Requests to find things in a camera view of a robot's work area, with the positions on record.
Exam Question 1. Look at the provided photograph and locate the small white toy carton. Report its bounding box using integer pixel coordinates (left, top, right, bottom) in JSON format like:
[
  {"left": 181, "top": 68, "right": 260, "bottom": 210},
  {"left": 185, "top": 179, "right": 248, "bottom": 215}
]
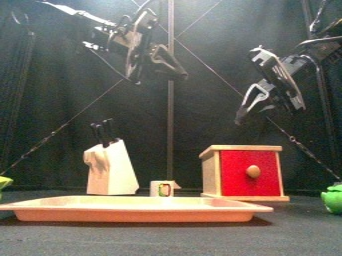
[{"left": 148, "top": 180, "right": 181, "bottom": 198}]

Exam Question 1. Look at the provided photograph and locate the wooden drawer with red front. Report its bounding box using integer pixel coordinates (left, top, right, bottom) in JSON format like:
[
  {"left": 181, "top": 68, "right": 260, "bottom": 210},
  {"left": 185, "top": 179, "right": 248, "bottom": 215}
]
[{"left": 219, "top": 149, "right": 283, "bottom": 197}]

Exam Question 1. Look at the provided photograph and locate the black-handled toy knife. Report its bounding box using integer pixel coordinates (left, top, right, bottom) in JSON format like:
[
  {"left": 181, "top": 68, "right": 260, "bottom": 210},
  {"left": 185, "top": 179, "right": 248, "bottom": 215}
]
[
  {"left": 89, "top": 122, "right": 105, "bottom": 148},
  {"left": 100, "top": 118, "right": 121, "bottom": 148}
]

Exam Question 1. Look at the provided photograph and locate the vertical metal frame pole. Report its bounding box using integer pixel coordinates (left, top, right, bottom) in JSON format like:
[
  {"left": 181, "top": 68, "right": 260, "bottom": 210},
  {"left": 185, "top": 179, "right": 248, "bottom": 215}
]
[{"left": 165, "top": 0, "right": 176, "bottom": 181}]

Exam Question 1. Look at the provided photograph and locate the diagonal frame brace wire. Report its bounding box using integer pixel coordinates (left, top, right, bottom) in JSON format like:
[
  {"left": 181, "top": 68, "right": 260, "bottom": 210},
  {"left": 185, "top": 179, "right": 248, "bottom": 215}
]
[
  {"left": 129, "top": 0, "right": 342, "bottom": 183},
  {"left": 0, "top": 0, "right": 224, "bottom": 176}
]

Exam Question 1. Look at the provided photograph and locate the yellow-green toy pea pod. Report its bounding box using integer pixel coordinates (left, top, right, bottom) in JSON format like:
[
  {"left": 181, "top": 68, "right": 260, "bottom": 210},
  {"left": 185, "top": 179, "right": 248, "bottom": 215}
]
[{"left": 0, "top": 175, "right": 14, "bottom": 201}]

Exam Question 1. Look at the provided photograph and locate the wooden box with slot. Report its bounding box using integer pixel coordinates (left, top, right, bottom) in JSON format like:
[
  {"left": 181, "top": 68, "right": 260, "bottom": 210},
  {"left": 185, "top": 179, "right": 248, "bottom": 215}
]
[{"left": 197, "top": 144, "right": 291, "bottom": 203}]

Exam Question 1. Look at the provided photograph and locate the green ridged toy vegetable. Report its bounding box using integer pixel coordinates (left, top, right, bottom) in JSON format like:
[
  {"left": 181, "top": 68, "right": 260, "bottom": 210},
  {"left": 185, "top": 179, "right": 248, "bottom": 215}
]
[{"left": 319, "top": 182, "right": 342, "bottom": 215}]

